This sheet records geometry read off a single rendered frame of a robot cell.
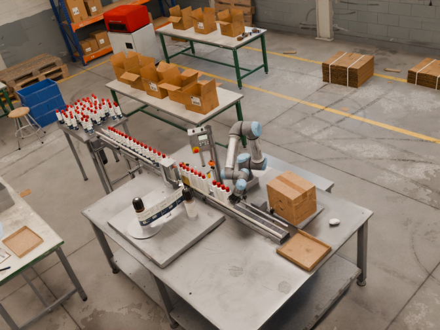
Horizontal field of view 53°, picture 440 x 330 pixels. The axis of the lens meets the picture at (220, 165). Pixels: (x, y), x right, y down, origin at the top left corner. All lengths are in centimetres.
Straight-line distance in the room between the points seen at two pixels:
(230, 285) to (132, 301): 149
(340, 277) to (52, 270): 298
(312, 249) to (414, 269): 131
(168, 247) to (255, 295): 82
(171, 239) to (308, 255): 107
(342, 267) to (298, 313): 61
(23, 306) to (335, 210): 317
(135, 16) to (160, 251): 611
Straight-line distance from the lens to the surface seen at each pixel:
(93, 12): 1058
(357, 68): 714
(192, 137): 361
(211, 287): 320
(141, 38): 898
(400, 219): 483
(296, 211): 341
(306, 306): 378
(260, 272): 322
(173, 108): 567
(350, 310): 404
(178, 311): 393
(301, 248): 335
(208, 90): 529
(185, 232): 358
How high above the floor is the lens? 326
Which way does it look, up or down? 34 degrees down
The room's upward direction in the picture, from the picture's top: 12 degrees counter-clockwise
